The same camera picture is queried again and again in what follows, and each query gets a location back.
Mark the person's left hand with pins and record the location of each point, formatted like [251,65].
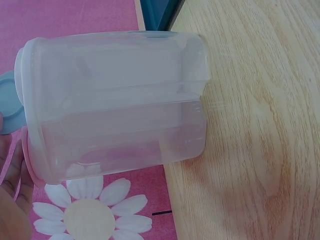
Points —
[12,212]

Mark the person's left fingers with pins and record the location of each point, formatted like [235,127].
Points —
[22,175]

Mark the translucent divided container with lid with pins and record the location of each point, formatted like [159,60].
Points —
[120,105]

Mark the dark teal box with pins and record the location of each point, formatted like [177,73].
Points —
[160,13]

